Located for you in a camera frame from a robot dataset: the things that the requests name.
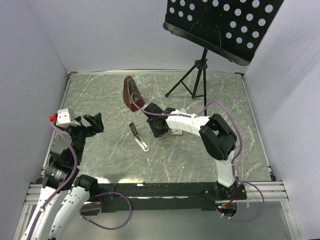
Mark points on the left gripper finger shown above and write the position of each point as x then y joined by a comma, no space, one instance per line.
98,123
90,119

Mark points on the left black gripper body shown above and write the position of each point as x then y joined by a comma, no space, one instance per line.
80,132

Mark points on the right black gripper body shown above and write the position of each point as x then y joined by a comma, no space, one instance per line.
156,130

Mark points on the white staple box sleeve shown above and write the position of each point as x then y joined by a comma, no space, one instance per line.
176,132

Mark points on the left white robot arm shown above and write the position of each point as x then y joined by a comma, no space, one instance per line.
63,193

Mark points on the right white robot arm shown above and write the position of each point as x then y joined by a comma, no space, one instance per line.
217,136

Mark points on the brown metronome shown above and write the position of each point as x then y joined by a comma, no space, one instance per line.
132,95

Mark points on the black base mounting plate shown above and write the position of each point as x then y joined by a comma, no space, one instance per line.
160,196

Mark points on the black music stand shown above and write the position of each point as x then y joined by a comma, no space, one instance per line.
232,29

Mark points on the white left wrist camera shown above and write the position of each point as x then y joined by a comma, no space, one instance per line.
64,118

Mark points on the aluminium extrusion rail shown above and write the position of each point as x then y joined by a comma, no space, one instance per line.
270,191

